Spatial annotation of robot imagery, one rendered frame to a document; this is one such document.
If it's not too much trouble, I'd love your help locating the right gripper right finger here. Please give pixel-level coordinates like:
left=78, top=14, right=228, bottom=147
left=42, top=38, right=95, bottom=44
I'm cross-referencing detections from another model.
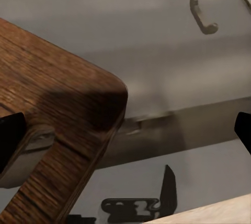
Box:
left=234, top=112, right=251, bottom=154

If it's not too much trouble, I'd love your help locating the cutting board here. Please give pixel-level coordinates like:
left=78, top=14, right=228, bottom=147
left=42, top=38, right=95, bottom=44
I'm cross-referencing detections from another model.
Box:
left=0, top=18, right=128, bottom=224

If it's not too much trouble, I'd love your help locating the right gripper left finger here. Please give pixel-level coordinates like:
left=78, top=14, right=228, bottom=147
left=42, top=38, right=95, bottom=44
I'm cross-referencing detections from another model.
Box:
left=0, top=112, right=28, bottom=174

